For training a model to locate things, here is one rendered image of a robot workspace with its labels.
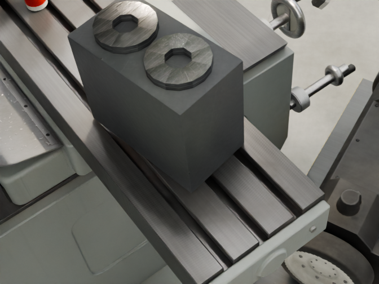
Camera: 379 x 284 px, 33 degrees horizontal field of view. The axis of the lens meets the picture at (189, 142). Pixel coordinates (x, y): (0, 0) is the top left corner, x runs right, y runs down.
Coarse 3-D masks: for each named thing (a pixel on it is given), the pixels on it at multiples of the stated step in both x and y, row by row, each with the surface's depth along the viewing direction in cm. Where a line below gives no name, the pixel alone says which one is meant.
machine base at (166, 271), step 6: (162, 270) 169; (168, 270) 169; (156, 276) 168; (162, 276) 168; (168, 276) 168; (174, 276) 168; (144, 282) 167; (150, 282) 167; (156, 282) 167; (162, 282) 167; (168, 282) 167; (174, 282) 167; (180, 282) 166
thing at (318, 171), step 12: (360, 84) 174; (372, 84) 174; (360, 96) 172; (348, 108) 170; (360, 108) 170; (348, 120) 168; (336, 132) 166; (348, 132) 165; (324, 144) 164; (336, 144) 164; (324, 156) 162; (336, 156) 162; (312, 168) 160; (324, 168) 160; (312, 180) 158; (276, 276) 144; (288, 276) 144
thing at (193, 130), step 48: (144, 0) 92; (96, 48) 87; (144, 48) 86; (192, 48) 83; (96, 96) 96; (144, 96) 83; (192, 96) 80; (240, 96) 88; (144, 144) 94; (192, 144) 85; (240, 144) 97
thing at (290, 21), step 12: (276, 0) 155; (288, 0) 151; (300, 0) 153; (276, 12) 159; (288, 12) 154; (300, 12) 151; (276, 24) 154; (288, 24) 157; (300, 24) 152; (288, 36) 159; (300, 36) 155
